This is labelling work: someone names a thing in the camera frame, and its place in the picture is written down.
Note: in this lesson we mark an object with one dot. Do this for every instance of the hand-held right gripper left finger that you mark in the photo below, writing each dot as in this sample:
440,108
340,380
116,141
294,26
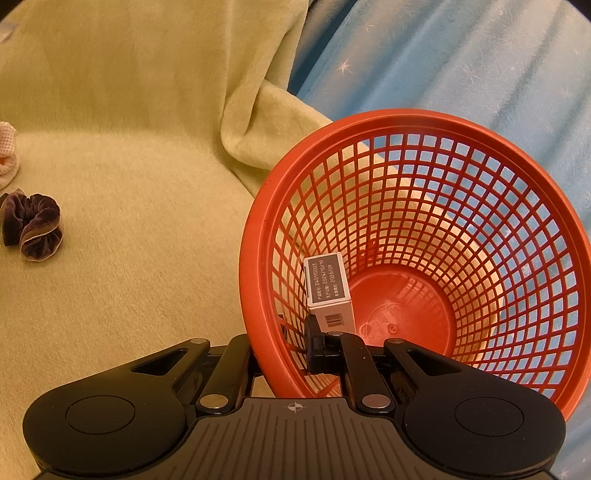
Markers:
233,364

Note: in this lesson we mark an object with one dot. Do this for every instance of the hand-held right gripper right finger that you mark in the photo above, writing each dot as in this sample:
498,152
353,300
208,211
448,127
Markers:
314,346

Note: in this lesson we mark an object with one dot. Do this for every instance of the small white cardboard box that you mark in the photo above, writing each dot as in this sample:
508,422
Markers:
328,286

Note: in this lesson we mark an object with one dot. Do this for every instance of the red plastic mesh basket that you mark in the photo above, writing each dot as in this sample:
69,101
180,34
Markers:
258,230

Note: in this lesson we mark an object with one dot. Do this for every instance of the yellow-green fleece blanket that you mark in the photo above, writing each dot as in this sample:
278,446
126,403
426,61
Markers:
138,184

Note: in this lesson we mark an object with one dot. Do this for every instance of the dark purple velvet scrunchie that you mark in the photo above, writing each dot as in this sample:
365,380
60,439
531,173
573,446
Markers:
39,217

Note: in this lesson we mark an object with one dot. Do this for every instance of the pink white knit cloth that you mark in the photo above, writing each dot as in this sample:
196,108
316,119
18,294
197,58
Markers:
7,138

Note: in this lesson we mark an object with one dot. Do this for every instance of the blue star-print curtain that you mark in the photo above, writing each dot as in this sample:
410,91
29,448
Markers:
461,55

